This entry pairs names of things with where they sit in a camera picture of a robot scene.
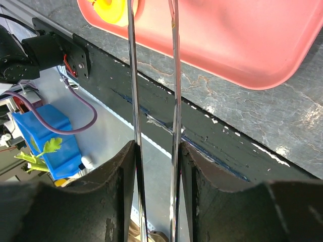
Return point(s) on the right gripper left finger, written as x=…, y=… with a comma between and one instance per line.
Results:
x=95, y=207

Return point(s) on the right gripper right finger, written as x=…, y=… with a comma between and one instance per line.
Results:
x=223, y=207

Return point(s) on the metal tongs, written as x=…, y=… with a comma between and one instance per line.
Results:
x=176, y=136

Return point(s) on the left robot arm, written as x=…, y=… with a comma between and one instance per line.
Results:
x=24, y=60

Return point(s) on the green plastic leaf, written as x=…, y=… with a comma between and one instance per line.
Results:
x=36, y=162

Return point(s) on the pink serving tray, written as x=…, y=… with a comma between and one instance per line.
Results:
x=254, y=44

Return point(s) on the yellow glazed donut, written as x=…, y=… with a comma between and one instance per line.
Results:
x=112, y=12

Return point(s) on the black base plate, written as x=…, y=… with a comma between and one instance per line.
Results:
x=108, y=79

